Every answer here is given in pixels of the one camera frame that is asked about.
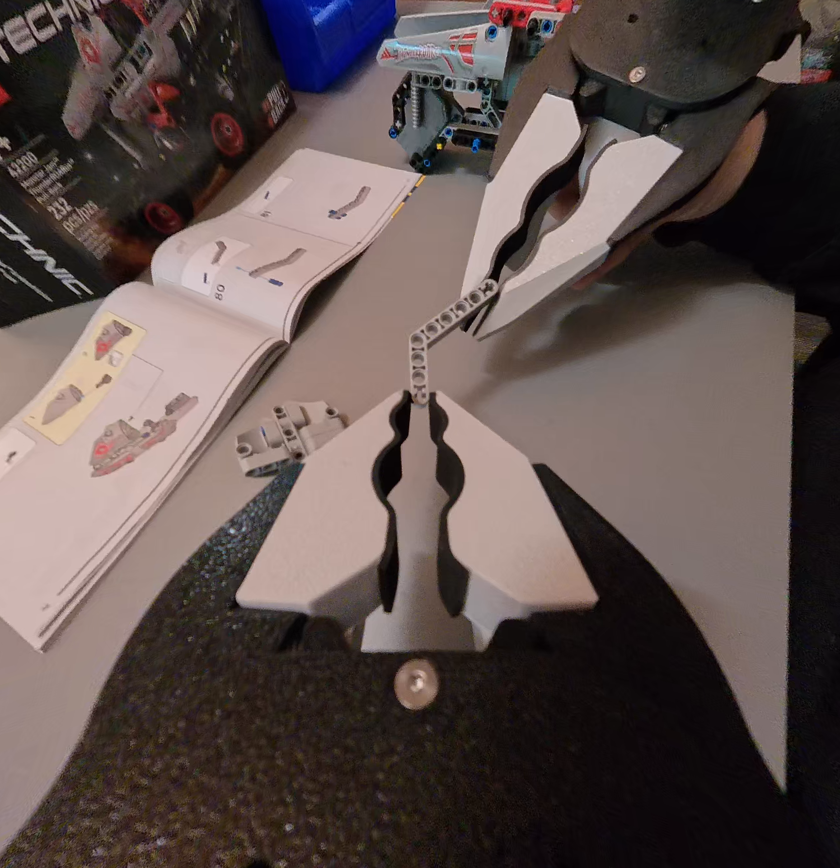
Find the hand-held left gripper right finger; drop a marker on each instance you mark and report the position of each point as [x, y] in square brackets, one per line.
[521, 529]

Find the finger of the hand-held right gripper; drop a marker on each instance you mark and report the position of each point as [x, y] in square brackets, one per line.
[589, 217]
[521, 169]

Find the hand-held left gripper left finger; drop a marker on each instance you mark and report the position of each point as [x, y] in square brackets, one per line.
[311, 529]

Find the grey bent toy brick beam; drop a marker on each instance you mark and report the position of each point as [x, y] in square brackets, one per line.
[447, 319]

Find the person's right forearm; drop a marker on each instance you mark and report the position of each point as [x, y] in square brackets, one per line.
[799, 190]

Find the grey desk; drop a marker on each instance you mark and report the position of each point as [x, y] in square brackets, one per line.
[630, 420]

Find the person's right hand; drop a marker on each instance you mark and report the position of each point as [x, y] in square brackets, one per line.
[731, 169]

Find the grey toy brick assembly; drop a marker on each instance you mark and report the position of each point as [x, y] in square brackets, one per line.
[291, 434]

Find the grey red toy jet model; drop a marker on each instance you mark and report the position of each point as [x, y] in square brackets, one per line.
[453, 74]

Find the open instruction booklet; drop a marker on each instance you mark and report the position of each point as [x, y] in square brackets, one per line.
[189, 352]

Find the blue plastic bin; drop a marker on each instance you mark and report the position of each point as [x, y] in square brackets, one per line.
[325, 37]

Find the black toy set box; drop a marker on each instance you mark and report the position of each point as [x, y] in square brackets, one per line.
[87, 135]

